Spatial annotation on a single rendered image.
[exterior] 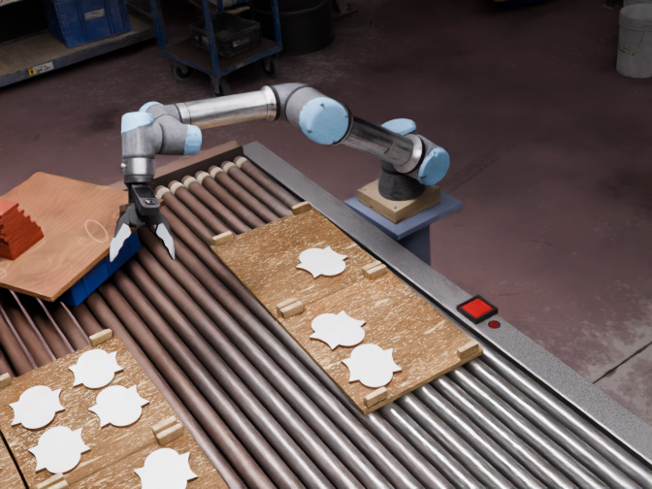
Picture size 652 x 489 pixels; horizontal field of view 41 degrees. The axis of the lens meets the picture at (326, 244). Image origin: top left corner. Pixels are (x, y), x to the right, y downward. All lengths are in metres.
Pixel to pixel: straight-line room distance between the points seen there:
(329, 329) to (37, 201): 1.06
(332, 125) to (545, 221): 2.17
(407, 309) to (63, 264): 0.94
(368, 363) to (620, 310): 1.88
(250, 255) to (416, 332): 0.58
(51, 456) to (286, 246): 0.91
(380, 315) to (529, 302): 1.62
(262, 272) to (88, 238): 0.50
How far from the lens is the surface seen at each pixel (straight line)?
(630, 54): 5.72
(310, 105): 2.30
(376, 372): 2.11
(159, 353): 2.30
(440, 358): 2.16
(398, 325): 2.25
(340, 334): 2.22
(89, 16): 6.52
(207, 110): 2.32
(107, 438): 2.10
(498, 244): 4.15
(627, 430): 2.07
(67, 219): 2.69
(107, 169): 5.14
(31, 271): 2.51
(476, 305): 2.32
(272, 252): 2.55
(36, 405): 2.23
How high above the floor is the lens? 2.40
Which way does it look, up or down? 35 degrees down
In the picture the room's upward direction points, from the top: 6 degrees counter-clockwise
